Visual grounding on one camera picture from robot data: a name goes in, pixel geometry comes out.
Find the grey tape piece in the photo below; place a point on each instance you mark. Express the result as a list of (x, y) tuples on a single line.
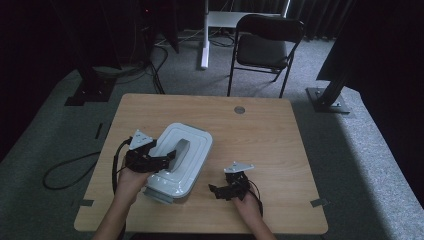
[(319, 202), (86, 202)]

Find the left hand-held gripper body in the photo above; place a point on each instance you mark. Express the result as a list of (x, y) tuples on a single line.
[(138, 156)]

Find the person's right hand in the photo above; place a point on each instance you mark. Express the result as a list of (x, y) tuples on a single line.
[(247, 206)]

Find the person's left hand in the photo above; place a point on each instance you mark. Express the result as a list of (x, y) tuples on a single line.
[(131, 185)]

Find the black stand with metal base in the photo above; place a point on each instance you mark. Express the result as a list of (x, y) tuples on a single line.
[(328, 101)]

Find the pale plastic storage box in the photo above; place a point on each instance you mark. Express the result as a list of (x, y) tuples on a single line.
[(159, 196)]

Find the dark curtain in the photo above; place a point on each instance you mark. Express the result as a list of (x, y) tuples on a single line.
[(320, 20)]

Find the black folding chair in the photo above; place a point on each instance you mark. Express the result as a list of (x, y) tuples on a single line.
[(263, 50)]

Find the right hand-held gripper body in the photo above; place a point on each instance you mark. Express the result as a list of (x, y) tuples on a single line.
[(238, 185)]

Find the black stand with flat base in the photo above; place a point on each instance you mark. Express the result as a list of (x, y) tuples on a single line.
[(91, 90)]

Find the black tape strip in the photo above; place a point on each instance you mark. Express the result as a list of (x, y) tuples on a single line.
[(98, 130)]

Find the grey round table grommet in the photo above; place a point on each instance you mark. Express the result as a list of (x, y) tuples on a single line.
[(239, 110)]

